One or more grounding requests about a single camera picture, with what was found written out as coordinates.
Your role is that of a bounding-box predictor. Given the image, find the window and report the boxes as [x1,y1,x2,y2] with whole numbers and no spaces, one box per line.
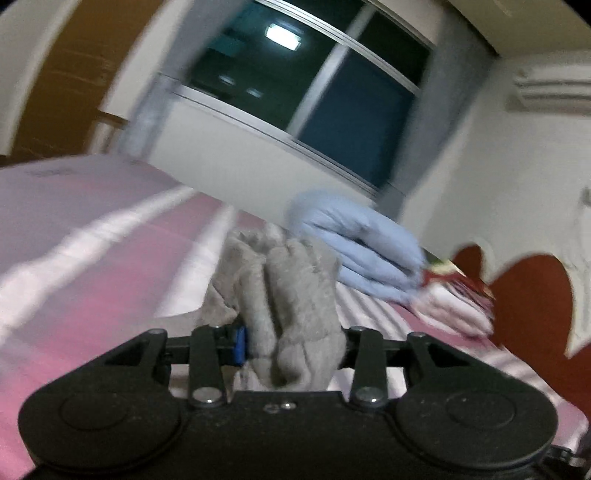
[187,0,435,193]

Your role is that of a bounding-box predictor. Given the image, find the grey curtain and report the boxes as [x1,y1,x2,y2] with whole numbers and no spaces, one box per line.
[124,0,252,163]
[383,41,500,219]

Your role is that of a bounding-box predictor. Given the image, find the red headboard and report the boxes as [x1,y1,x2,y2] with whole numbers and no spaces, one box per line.
[450,244,576,408]

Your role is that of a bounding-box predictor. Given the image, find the pink white folded blanket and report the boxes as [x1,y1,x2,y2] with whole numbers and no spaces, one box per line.
[410,273,498,341]

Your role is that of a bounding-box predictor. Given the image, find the brown wooden door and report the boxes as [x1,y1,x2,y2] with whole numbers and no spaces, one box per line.
[9,0,186,161]

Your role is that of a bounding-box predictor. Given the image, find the pink striped bed sheet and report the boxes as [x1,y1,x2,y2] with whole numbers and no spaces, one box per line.
[0,154,570,480]

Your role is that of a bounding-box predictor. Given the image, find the light blue folded quilt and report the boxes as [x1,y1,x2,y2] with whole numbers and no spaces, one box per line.
[285,189,428,306]

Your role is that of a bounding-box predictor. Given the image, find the wooden chair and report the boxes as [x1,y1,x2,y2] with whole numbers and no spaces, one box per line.
[93,110,133,157]

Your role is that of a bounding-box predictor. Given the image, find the grey fleece pants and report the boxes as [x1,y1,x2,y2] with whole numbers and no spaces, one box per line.
[201,226,348,393]

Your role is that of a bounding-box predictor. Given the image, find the red patterned cloth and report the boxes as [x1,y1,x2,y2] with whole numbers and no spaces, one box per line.
[422,260,496,303]

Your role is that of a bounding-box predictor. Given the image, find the white air conditioner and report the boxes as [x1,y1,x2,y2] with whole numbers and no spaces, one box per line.
[507,62,591,112]

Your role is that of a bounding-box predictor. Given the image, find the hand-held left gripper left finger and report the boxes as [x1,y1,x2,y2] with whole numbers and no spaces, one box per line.
[105,325,248,408]

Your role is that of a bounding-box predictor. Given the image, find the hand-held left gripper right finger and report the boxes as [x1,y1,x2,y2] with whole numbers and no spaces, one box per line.
[339,325,472,409]

